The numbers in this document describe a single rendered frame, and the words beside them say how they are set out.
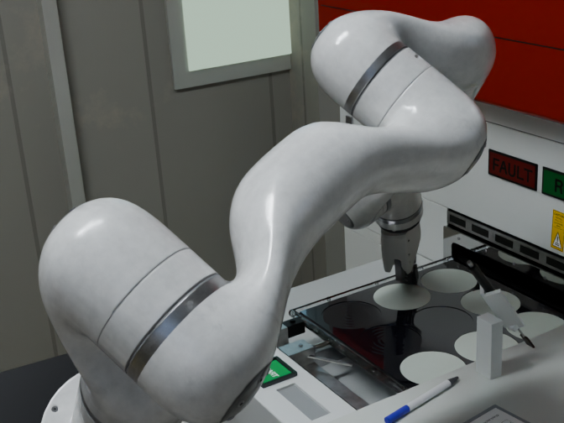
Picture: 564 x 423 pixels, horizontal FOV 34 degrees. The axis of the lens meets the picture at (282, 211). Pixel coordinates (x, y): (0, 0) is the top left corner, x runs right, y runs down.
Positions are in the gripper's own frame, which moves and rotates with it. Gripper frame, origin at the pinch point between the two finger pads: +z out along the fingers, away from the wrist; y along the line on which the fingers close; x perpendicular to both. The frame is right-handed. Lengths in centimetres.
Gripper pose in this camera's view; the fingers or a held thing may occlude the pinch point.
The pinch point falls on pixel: (408, 274)
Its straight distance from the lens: 167.3
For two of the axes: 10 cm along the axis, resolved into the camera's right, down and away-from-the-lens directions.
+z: 2.0, 6.9, 7.0
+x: 9.3, 0.8, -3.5
